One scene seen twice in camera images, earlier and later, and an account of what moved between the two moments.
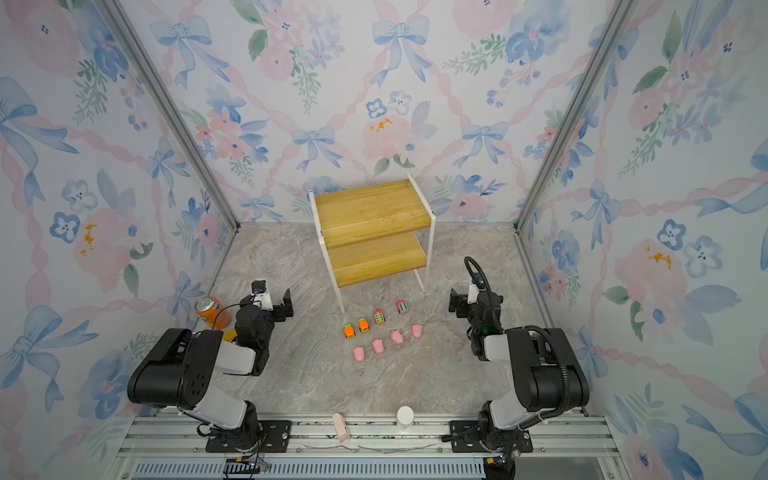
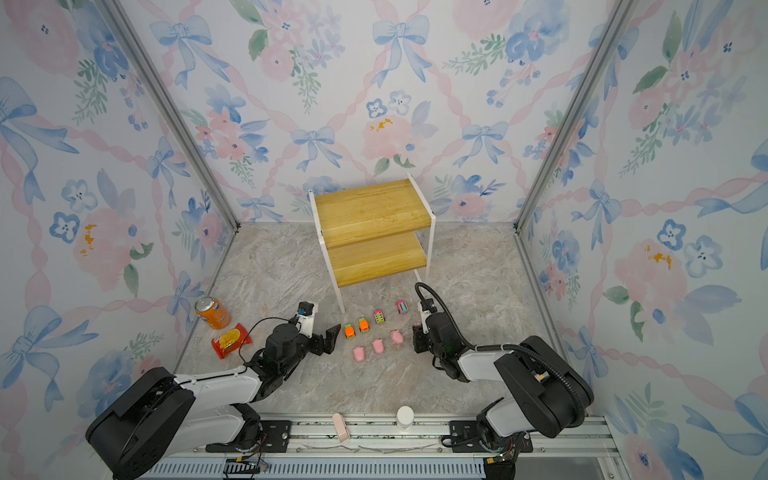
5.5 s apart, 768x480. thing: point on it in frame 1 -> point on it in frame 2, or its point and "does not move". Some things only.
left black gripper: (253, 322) -> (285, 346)
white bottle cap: (405, 417) does not move
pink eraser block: (341, 427) does not move
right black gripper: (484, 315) -> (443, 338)
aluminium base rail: (565, 448) does not move
